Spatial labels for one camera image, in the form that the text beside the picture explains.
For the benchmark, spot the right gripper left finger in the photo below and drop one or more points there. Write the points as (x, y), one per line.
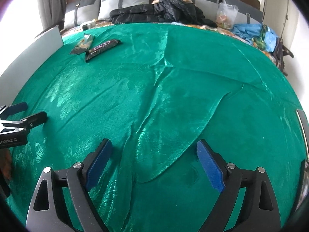
(48, 211)

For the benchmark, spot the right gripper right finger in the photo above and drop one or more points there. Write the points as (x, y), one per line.
(259, 210)

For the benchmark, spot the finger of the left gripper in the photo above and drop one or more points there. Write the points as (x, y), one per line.
(33, 121)
(7, 111)

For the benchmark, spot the dark chocolate bar wrapper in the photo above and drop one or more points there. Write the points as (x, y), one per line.
(103, 47)

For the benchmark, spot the green candy packet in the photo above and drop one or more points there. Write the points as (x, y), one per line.
(83, 45)

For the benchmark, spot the white cardboard box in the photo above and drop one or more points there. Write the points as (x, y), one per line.
(16, 75)

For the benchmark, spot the grey cushion far left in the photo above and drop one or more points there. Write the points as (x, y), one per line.
(81, 11)

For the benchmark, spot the green satin tablecloth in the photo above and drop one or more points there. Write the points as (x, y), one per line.
(154, 96)

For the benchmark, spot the grey window curtain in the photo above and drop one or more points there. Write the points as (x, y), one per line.
(51, 12)

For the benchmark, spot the black puffer jacket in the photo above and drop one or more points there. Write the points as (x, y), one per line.
(163, 11)

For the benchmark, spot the blue cloth pile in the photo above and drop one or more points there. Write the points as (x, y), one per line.
(259, 35)

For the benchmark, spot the clear plastic snack bag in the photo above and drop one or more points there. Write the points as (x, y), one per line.
(226, 15)

